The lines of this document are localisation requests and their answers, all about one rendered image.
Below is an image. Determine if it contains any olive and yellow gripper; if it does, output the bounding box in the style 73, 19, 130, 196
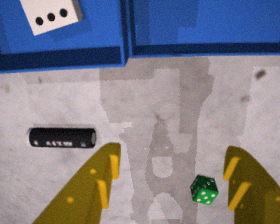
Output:
32, 142, 280, 224

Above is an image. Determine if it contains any black aa battery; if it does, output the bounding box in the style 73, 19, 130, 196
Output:
25, 127, 96, 149

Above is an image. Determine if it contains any green die with white pips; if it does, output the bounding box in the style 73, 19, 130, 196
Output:
190, 175, 219, 205

